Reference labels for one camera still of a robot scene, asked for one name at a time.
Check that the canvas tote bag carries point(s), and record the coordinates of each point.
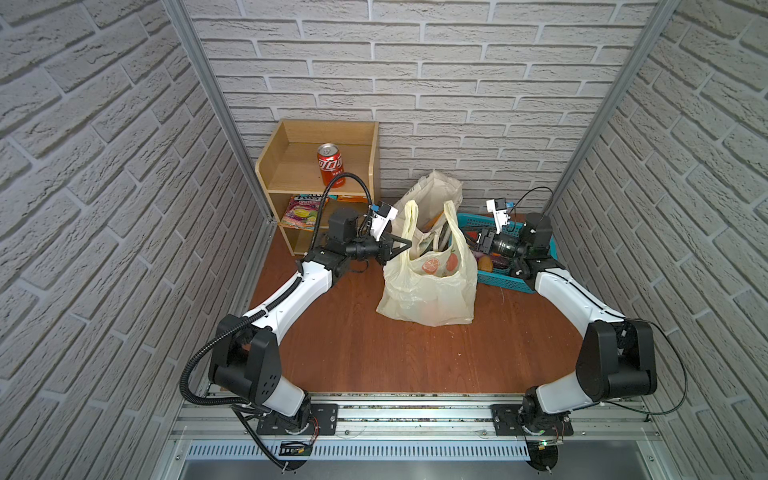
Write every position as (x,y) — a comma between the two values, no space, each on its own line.
(429,193)

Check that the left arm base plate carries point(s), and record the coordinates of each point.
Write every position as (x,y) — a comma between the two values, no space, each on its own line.
(311,419)

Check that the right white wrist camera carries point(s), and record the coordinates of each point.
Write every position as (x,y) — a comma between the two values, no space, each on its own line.
(499,209)

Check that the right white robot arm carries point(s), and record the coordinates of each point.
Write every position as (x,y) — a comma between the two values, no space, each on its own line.
(617,354)

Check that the aluminium rail frame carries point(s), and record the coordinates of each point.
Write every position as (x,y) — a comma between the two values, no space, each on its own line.
(419,427)

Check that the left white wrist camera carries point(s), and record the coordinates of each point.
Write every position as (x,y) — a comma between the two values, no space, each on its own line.
(382,214)

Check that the teal plastic basket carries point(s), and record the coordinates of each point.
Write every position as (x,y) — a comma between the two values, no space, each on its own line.
(501,275)

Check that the thin cream plastic bag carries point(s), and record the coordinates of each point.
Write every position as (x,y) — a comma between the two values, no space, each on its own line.
(436,288)

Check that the wooden shelf unit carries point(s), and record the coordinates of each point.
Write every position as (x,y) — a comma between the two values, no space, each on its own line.
(288,164)

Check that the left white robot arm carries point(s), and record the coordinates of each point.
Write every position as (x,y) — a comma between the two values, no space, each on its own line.
(245,359)

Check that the red cola can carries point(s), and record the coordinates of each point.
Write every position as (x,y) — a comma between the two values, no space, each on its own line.
(330,162)

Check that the pink green candy bag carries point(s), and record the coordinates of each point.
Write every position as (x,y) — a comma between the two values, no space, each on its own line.
(301,212)

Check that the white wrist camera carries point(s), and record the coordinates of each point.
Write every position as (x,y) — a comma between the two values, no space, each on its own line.
(382,214)
(499,209)

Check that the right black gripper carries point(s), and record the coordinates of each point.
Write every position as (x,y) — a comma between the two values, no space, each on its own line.
(477,249)

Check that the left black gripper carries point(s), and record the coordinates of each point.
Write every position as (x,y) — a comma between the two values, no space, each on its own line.
(387,254)

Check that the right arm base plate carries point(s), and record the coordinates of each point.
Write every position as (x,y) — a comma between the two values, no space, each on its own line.
(519,420)

